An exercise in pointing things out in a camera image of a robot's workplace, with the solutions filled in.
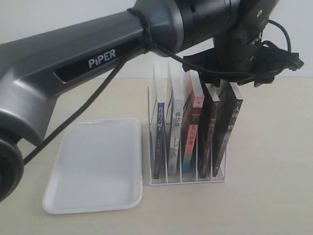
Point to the white wire book rack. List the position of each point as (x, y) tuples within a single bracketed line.
[(192, 176)]

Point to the black grey spine book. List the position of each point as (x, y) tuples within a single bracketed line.
[(228, 111)]

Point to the blue moon cover book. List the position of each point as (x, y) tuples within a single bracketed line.
[(157, 112)]

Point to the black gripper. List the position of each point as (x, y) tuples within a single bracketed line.
[(258, 62)]

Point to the red teal spine book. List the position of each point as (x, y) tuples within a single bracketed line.
[(194, 99)]

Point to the white plastic tray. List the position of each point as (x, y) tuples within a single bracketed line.
[(98, 168)]

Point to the grey white spine book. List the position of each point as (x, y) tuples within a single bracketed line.
[(174, 114)]

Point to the dark red spine book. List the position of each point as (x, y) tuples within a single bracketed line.
[(207, 126)]

